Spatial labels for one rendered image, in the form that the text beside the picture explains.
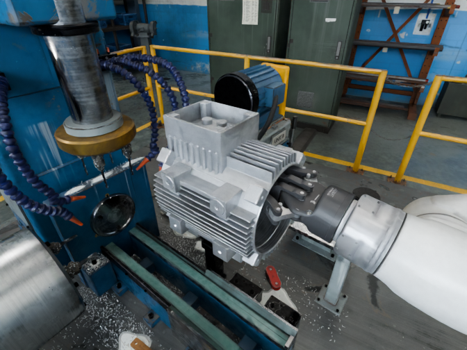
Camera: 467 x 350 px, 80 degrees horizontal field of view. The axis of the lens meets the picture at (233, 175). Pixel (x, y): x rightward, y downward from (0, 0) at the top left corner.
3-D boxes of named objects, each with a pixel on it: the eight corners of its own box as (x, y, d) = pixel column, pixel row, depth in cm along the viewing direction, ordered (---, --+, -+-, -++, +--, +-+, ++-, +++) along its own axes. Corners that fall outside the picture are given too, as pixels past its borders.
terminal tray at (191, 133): (167, 155, 48) (160, 115, 44) (208, 134, 55) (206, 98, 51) (220, 178, 42) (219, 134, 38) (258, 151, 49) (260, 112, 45)
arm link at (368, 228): (395, 241, 30) (342, 214, 32) (363, 287, 35) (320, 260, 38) (411, 198, 36) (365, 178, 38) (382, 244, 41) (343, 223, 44)
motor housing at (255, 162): (160, 232, 54) (143, 144, 43) (222, 187, 66) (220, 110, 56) (245, 288, 43) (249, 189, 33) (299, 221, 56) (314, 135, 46)
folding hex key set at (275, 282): (282, 289, 90) (283, 286, 89) (272, 292, 89) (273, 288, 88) (272, 267, 97) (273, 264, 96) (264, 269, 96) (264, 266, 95)
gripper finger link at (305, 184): (310, 188, 39) (315, 184, 40) (248, 156, 45) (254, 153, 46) (304, 208, 42) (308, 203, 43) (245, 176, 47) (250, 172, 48)
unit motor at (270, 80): (212, 170, 123) (208, 71, 99) (254, 143, 144) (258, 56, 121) (261, 192, 110) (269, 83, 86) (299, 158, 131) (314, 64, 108)
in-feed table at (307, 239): (277, 244, 106) (280, 221, 100) (308, 207, 124) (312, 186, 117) (338, 277, 94) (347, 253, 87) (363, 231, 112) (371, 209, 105)
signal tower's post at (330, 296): (313, 301, 87) (342, 196, 63) (324, 283, 92) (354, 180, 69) (338, 317, 82) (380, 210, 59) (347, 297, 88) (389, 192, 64)
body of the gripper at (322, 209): (364, 185, 38) (304, 157, 42) (342, 218, 33) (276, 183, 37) (346, 221, 43) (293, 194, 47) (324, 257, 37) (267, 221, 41)
